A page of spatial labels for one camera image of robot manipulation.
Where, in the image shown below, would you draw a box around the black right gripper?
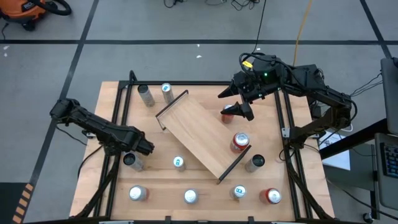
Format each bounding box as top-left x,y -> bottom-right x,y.
217,70 -> 276,122

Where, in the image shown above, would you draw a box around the red can white nutrition label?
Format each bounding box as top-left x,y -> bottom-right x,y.
221,104 -> 236,124

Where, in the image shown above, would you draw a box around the red orange Fanta can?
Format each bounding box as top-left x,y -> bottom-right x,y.
259,187 -> 282,205
229,132 -> 251,154

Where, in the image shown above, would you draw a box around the silver red raspberry lime can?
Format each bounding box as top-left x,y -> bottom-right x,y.
183,188 -> 200,205
128,185 -> 150,202

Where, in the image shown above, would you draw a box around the slim silver can black lid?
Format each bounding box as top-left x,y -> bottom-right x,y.
137,84 -> 156,108
123,152 -> 146,172
244,154 -> 266,173

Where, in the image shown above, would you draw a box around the slim silver can blue tab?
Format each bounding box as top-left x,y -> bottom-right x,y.
229,184 -> 248,202
160,82 -> 175,105
172,155 -> 187,172

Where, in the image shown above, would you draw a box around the white paper sheet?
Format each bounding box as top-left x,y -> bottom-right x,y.
319,132 -> 351,171

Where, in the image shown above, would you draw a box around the black diagonal beam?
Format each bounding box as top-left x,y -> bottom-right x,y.
319,118 -> 398,160

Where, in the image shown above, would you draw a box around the black mat orange hazard stripes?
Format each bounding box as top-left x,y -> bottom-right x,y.
0,182 -> 34,224

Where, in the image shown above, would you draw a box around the grey desk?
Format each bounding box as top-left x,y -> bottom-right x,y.
381,57 -> 398,134
374,132 -> 398,210

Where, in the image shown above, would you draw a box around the black keyboard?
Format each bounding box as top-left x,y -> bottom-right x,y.
379,142 -> 398,179

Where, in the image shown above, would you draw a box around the orange shop vacuum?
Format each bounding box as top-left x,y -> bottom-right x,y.
0,0 -> 47,31

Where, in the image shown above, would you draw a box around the black coiled floor cable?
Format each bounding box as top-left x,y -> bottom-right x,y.
253,0 -> 267,54

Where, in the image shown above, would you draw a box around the yellow cable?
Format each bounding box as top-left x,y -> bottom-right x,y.
292,0 -> 313,68

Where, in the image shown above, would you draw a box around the black vacuum hose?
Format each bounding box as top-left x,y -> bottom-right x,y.
30,0 -> 72,16

